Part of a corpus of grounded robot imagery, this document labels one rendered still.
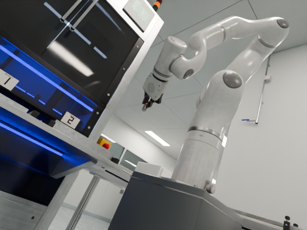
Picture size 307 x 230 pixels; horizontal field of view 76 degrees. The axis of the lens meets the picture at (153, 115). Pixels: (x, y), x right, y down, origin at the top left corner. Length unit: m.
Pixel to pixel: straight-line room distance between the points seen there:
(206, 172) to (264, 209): 1.35
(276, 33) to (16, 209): 1.34
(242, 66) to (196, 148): 0.40
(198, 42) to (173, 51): 0.13
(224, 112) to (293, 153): 1.40
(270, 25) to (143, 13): 0.95
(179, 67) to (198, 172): 0.37
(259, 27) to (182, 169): 0.67
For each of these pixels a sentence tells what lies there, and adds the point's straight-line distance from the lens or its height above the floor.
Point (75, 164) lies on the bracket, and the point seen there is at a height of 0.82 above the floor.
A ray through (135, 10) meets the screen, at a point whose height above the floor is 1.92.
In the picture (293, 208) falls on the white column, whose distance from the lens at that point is 1.88.
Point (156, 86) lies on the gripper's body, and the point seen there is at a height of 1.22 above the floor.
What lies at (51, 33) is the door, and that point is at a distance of 1.26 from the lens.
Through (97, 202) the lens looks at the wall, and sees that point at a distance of 6.62.
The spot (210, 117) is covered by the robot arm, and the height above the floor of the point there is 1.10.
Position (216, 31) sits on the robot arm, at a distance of 0.92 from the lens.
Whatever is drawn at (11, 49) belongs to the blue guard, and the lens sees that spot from 1.17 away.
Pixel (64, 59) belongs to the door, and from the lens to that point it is 1.23.
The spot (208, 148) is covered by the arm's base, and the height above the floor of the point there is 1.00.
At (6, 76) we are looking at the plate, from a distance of 1.13.
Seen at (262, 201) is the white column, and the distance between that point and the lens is 1.94.
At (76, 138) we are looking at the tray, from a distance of 0.78.
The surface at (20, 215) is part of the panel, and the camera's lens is 1.17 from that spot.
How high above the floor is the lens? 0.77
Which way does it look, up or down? 24 degrees up
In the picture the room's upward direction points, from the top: 25 degrees clockwise
